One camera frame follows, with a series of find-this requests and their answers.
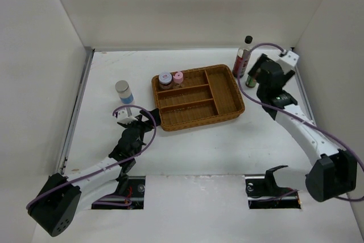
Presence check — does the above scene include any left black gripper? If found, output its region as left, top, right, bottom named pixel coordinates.
left=122, top=108, right=160, bottom=141

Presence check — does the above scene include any sauce jar white lid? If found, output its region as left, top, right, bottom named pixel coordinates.
left=158, top=72, right=173, bottom=90

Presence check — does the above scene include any pink lid spice shaker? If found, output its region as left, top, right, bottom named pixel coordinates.
left=173, top=71, right=184, bottom=87

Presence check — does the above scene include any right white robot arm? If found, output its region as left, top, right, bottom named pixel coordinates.
left=249, top=51, right=362, bottom=202

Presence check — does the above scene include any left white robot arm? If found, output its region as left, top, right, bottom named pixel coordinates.
left=26, top=105, right=161, bottom=237

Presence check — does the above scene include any red sauce bottle green label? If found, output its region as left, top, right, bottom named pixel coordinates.
left=245, top=74, right=257, bottom=88

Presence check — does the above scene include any tall dark vinegar bottle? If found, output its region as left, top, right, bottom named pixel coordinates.
left=232, top=35, right=253, bottom=78

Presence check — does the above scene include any sago jar blue label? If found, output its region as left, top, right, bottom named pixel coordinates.
left=115, top=80, right=134, bottom=105

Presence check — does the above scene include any brown wicker divided basket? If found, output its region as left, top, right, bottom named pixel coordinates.
left=151, top=64, right=245, bottom=131

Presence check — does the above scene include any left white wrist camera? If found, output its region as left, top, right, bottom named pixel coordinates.
left=113, top=108, right=137, bottom=124

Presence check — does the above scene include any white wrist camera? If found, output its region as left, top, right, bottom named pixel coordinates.
left=113, top=108, right=137, bottom=124
left=276, top=51, right=300, bottom=73

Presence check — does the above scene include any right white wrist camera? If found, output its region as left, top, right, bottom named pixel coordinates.
left=276, top=51, right=300, bottom=73

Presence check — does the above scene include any right metal table rail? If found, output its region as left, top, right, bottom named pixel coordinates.
left=287, top=64, right=316, bottom=125

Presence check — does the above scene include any metal table rail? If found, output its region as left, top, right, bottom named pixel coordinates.
left=55, top=47, right=94, bottom=175
left=287, top=64, right=316, bottom=125

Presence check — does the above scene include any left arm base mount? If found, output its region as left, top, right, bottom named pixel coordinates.
left=91, top=174, right=146, bottom=210

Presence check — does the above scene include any left metal table rail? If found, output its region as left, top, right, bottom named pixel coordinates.
left=55, top=47, right=94, bottom=175

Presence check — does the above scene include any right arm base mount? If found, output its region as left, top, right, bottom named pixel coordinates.
left=245, top=165, right=301, bottom=209

